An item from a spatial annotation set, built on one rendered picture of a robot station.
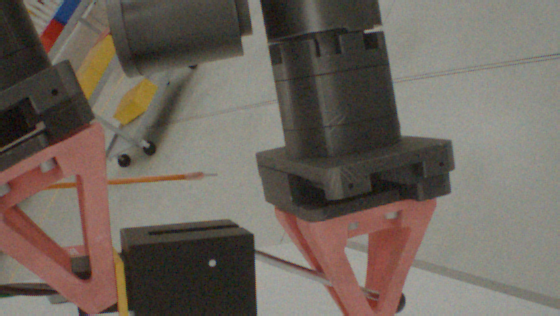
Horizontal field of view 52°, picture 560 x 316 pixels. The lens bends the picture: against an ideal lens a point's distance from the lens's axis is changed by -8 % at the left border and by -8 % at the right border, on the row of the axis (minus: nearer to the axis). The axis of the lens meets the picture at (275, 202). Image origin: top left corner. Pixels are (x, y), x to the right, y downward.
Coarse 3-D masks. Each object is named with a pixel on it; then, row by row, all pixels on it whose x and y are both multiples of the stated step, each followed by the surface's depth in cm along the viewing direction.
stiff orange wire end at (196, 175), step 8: (144, 176) 39; (152, 176) 39; (160, 176) 39; (168, 176) 40; (176, 176) 40; (184, 176) 40; (192, 176) 40; (200, 176) 40; (208, 176) 40; (56, 184) 37; (64, 184) 38; (72, 184) 38; (112, 184) 39
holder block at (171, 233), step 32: (160, 224) 30; (192, 224) 30; (224, 224) 30; (128, 256) 26; (160, 256) 26; (192, 256) 27; (224, 256) 27; (160, 288) 26; (192, 288) 27; (224, 288) 27; (256, 288) 28
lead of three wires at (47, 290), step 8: (0, 288) 25; (8, 288) 25; (16, 288) 25; (24, 288) 26; (32, 288) 26; (40, 288) 26; (48, 288) 26; (0, 296) 25; (8, 296) 25; (32, 296) 26
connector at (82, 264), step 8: (88, 256) 28; (120, 256) 28; (72, 264) 27; (80, 264) 27; (88, 264) 27; (128, 264) 27; (72, 272) 27; (80, 272) 26; (88, 272) 26; (128, 272) 26; (128, 280) 27; (128, 288) 27; (128, 296) 27; (128, 304) 27; (80, 312) 26; (104, 312) 26; (112, 312) 26
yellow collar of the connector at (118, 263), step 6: (114, 252) 28; (114, 258) 27; (120, 258) 27; (114, 264) 26; (120, 264) 26; (120, 270) 26; (120, 276) 26; (120, 282) 26; (120, 288) 26; (120, 294) 26; (120, 300) 26; (126, 300) 26; (120, 306) 26; (126, 306) 26; (120, 312) 26; (126, 312) 26
